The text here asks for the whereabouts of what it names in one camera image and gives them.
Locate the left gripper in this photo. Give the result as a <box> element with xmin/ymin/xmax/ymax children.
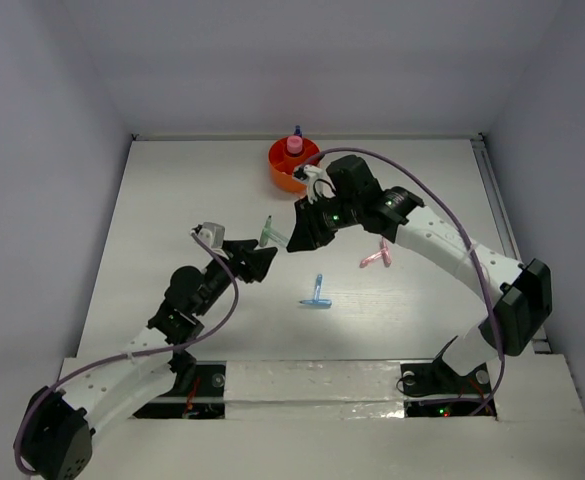
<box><xmin>193</xmin><ymin>239</ymin><xmax>273</xmax><ymax>317</ymax></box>

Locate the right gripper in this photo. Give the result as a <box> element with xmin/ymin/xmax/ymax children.
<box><xmin>287</xmin><ymin>192</ymin><xmax>362</xmax><ymax>253</ymax></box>

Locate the green highlighter pen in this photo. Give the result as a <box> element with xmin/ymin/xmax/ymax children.
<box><xmin>259</xmin><ymin>215</ymin><xmax>289</xmax><ymax>249</ymax></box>

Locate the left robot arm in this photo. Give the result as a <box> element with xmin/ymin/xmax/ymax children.
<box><xmin>13</xmin><ymin>234</ymin><xmax>277</xmax><ymax>479</ymax></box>

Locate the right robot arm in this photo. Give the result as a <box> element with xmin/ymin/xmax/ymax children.
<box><xmin>287</xmin><ymin>155</ymin><xmax>552</xmax><ymax>392</ymax></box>

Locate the pink pen lower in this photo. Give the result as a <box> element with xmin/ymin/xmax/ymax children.
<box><xmin>359</xmin><ymin>251</ymin><xmax>384</xmax><ymax>268</ymax></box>

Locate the pink pen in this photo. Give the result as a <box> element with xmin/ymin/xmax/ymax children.
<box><xmin>380</xmin><ymin>237</ymin><xmax>392</xmax><ymax>268</ymax></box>
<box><xmin>359</xmin><ymin>251</ymin><xmax>384</xmax><ymax>268</ymax></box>

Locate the orange round organizer container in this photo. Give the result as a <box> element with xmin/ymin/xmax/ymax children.
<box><xmin>268</xmin><ymin>136</ymin><xmax>319</xmax><ymax>194</ymax></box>

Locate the pink pen upper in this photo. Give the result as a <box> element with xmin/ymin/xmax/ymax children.
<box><xmin>380</xmin><ymin>237</ymin><xmax>392</xmax><ymax>268</ymax></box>

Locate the blue pen flat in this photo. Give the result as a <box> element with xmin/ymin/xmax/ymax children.
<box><xmin>299</xmin><ymin>299</ymin><xmax>332</xmax><ymax>308</ymax></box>

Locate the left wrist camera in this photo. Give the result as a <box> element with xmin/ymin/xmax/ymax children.
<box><xmin>192</xmin><ymin>222</ymin><xmax>226</xmax><ymax>251</ymax></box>

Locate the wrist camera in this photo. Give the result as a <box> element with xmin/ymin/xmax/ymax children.
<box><xmin>293</xmin><ymin>164</ymin><xmax>332</xmax><ymax>204</ymax></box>
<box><xmin>192</xmin><ymin>222</ymin><xmax>226</xmax><ymax>251</ymax></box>

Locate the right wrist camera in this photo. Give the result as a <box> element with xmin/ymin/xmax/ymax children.
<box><xmin>293</xmin><ymin>164</ymin><xmax>332</xmax><ymax>204</ymax></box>

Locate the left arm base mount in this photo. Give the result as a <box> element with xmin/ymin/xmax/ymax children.
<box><xmin>133</xmin><ymin>352</ymin><xmax>226</xmax><ymax>420</ymax></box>

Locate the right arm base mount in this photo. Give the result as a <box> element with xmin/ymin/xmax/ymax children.
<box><xmin>395</xmin><ymin>341</ymin><xmax>492</xmax><ymax>418</ymax></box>

